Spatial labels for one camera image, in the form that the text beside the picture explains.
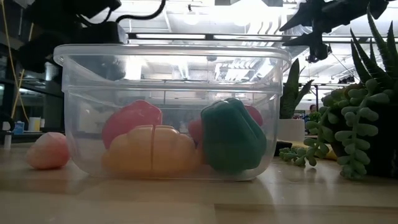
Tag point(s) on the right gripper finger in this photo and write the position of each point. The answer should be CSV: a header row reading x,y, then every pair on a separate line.
x,y
301,41
300,20

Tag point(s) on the small pink fruit toy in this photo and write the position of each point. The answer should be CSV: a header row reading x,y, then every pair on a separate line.
x,y
255,114

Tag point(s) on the red bell pepper toy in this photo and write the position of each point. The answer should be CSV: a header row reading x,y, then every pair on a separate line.
x,y
130,118

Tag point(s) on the clear plastic container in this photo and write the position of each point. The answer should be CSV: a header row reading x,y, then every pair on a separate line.
x,y
186,93

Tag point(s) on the green bell pepper toy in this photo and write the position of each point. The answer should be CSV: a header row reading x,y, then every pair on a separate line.
x,y
233,137

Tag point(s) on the orange pumpkin toy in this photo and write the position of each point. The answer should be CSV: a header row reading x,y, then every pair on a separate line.
x,y
152,152

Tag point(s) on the pink toy peach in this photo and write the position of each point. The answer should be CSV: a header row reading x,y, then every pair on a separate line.
x,y
48,151

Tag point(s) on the small red cherry toy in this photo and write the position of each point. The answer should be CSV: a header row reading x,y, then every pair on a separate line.
x,y
195,130

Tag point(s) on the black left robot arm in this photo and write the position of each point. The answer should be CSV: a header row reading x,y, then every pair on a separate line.
x,y
62,9

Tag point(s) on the person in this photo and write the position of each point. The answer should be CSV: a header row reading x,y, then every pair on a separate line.
x,y
312,108

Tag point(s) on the round ceiling lamp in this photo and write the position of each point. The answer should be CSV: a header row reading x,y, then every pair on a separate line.
x,y
191,16

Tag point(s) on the potted green succulent plant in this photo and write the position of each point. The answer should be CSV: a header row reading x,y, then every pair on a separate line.
x,y
357,130

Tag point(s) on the white cup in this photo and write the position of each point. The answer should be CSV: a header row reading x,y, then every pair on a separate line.
x,y
34,124

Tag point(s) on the yellow folded cloth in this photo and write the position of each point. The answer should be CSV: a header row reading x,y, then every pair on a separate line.
x,y
332,155

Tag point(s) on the blue box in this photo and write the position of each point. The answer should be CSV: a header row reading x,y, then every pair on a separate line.
x,y
19,128

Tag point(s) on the white bottle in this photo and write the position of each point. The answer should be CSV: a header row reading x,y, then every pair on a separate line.
x,y
7,141

